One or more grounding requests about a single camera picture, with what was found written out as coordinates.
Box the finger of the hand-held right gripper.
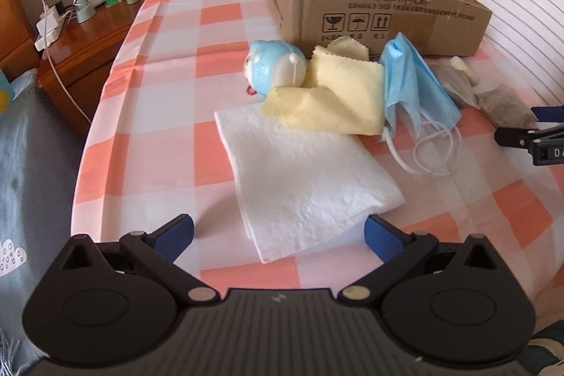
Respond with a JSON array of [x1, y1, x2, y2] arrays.
[[494, 125, 564, 150], [531, 106, 564, 122]]

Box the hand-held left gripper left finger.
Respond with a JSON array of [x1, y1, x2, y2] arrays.
[[59, 214, 221, 306]]

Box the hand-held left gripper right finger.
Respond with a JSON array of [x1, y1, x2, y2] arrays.
[[339, 214, 505, 303]]

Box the grey sachet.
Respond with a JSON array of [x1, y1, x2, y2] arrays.
[[434, 63, 479, 109], [475, 89, 539, 128]]

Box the cream fabric piece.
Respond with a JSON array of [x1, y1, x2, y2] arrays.
[[449, 56, 480, 87]]

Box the blue face mask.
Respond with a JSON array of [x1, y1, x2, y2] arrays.
[[380, 33, 456, 178], [412, 54, 462, 156]]

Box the white towel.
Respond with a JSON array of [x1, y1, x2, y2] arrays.
[[214, 103, 406, 264]]

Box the large yellow cloth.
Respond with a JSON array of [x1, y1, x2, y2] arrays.
[[263, 45, 385, 137]]

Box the small yellow cloth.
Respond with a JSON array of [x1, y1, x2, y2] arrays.
[[314, 38, 372, 62]]

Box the blue and white plush toy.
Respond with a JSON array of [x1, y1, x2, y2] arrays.
[[244, 40, 308, 97]]

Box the cardboard box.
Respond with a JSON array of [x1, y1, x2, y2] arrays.
[[258, 0, 493, 57]]

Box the white louvered shutter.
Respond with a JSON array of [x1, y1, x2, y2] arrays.
[[478, 0, 564, 108]]

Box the grey printed blanket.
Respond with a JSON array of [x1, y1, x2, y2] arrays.
[[0, 68, 89, 376]]

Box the dark cloth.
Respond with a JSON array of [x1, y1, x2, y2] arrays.
[[526, 321, 564, 376]]

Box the wooden nightstand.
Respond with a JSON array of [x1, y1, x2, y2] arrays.
[[35, 0, 208, 139]]

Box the yellow and blue snack bag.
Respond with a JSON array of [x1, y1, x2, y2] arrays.
[[0, 68, 13, 113]]

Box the white power strip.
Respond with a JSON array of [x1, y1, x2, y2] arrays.
[[34, 12, 67, 51]]

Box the white charger plug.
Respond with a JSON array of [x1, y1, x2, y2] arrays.
[[42, 0, 67, 22]]

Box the white cable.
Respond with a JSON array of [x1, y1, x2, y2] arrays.
[[44, 45, 93, 125]]

